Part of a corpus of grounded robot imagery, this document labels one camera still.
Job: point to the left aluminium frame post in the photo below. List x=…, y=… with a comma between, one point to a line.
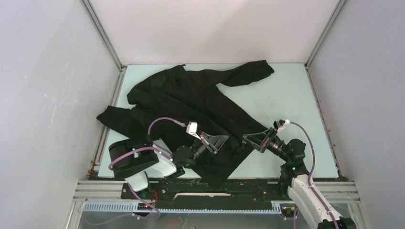
x=90, y=10

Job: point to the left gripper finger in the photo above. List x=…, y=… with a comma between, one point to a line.
x=209, y=142
x=222, y=141

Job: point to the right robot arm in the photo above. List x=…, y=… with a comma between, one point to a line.
x=297, y=183

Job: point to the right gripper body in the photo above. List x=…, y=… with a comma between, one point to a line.
x=277, y=147

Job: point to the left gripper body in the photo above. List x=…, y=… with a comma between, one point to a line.
x=198, y=149

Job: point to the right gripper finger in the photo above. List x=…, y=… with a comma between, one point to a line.
x=269, y=131
x=257, y=140

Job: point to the black jacket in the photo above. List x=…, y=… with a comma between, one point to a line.
x=176, y=94

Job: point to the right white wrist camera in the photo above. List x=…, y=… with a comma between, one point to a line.
x=280, y=124

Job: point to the grey slotted cable duct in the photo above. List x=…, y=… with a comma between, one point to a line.
x=135, y=207

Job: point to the aluminium frame post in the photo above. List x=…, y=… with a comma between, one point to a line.
x=308, y=65
x=90, y=10

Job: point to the right aluminium frame post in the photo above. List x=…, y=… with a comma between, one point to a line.
x=308, y=65

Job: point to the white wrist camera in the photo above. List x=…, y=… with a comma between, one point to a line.
x=280, y=124
x=192, y=128

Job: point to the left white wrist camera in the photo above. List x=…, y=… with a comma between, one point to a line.
x=192, y=128

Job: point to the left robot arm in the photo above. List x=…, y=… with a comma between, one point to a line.
x=131, y=158

